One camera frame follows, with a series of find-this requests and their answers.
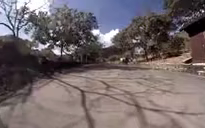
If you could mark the grey asphalt road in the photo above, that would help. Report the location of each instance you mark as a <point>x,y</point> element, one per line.
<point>123,96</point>

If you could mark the large leafy tree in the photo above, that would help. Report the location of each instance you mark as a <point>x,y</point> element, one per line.
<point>68,28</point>

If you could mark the group of leafy trees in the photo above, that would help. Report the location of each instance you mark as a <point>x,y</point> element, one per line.
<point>148,31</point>

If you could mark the dark bushy bank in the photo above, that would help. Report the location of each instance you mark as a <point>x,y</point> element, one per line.
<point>13,66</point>

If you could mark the bare branched tree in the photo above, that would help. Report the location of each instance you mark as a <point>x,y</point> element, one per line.
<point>15,20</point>

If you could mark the reddish-brown building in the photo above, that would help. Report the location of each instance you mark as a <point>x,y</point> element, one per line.
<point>203,45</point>

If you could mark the overhanging tree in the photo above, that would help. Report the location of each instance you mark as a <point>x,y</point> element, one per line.
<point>190,8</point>

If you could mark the low pale stone kerb wall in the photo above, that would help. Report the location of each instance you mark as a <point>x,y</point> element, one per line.
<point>190,69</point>

